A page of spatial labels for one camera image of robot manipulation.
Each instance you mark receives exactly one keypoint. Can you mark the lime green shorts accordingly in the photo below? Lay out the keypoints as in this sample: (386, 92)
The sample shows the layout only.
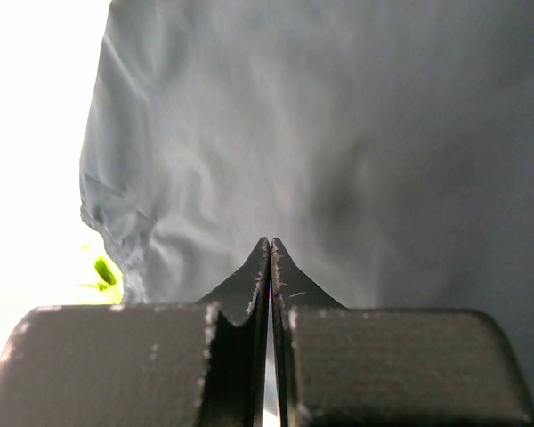
(99, 279)

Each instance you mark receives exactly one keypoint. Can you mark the dark green shorts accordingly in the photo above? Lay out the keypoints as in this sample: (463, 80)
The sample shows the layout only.
(388, 144)

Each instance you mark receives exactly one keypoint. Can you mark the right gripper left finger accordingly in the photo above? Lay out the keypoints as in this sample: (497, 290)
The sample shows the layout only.
(167, 364)

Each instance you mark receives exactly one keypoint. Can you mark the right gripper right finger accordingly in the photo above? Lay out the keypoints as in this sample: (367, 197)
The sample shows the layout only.
(388, 367)

